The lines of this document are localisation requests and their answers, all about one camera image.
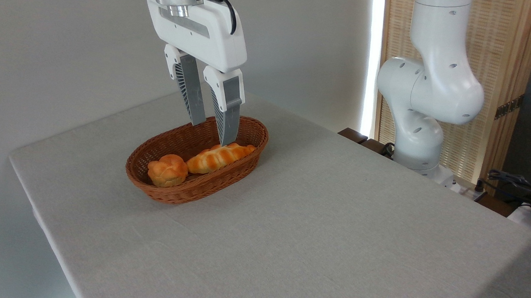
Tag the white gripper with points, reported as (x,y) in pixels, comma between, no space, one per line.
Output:
(207,34)

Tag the round golden bread roll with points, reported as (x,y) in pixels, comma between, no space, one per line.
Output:
(168,170)

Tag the long braided bread loaf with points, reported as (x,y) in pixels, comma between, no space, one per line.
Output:
(211,159)

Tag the brown wicker oval basket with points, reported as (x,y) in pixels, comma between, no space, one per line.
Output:
(178,195)

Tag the dark wooden side table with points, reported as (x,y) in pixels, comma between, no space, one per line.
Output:
(353,135)

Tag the grey tablecloth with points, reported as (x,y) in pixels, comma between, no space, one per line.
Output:
(316,227)

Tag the bamboo wooden folding screen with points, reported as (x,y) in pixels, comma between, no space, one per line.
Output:
(503,43)

